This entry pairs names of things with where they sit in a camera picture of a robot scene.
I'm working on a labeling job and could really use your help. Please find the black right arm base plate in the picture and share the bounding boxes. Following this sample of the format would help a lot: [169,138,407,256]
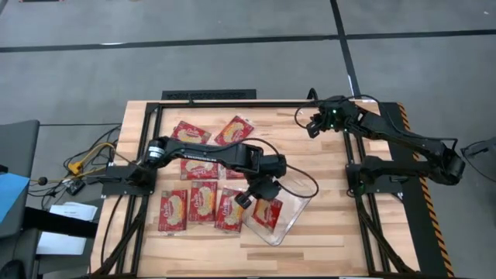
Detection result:
[346,162,405,195]

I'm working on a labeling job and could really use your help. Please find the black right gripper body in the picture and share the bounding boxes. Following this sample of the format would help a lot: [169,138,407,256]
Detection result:
[314,99,333,133]

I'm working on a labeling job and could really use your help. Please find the black power adapter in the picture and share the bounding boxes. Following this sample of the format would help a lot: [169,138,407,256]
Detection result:
[65,180,86,196]

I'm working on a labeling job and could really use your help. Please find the white paper sheet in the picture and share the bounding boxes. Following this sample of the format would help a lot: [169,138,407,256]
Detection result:
[36,231,88,256]
[49,201,98,222]

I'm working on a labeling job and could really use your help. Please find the black bar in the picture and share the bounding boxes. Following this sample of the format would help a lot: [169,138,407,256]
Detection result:
[22,207,98,238]

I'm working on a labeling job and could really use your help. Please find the yellow cable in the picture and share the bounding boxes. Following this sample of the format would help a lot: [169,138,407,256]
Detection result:
[30,142,117,183]

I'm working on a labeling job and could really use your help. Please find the black floor stand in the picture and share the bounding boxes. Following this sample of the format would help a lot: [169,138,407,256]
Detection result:
[460,136,496,174]

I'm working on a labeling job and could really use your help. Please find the black floor vent grille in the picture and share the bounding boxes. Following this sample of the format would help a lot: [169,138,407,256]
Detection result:
[161,88,257,101]

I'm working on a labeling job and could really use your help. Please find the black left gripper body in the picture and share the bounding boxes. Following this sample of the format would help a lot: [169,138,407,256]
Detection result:
[246,174,282,202]

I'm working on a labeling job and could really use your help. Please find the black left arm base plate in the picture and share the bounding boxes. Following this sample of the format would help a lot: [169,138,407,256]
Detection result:
[101,164,158,197]

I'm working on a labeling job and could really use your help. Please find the clear plastic basket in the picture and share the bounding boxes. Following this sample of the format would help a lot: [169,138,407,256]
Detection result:
[240,170,317,248]

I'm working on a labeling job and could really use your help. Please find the blue board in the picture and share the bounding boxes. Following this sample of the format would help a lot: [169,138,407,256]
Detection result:
[0,172,31,225]

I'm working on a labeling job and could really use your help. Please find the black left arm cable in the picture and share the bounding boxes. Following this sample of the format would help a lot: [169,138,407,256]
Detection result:
[242,137,320,199]

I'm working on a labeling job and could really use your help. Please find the black floor cables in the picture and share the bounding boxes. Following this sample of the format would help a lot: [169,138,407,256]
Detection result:
[40,126,122,210]

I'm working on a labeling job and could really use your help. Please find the black aluminium table frame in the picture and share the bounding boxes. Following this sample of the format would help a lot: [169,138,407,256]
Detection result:
[91,100,422,278]

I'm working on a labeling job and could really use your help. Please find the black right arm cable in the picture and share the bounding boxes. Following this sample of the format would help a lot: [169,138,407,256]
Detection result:
[294,95,460,152]

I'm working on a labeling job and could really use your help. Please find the red Orville popcorn bag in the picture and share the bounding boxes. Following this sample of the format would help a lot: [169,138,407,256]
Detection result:
[170,120,213,145]
[224,168,246,181]
[188,181,219,223]
[214,115,256,147]
[179,157,220,181]
[157,189,188,233]
[214,188,247,234]
[251,197,284,230]

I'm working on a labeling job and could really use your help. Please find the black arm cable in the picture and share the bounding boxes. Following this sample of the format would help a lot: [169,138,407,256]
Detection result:
[242,137,320,199]
[294,95,460,152]

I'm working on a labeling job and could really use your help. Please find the grey chair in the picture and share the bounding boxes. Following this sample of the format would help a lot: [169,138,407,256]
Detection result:
[0,119,41,239]

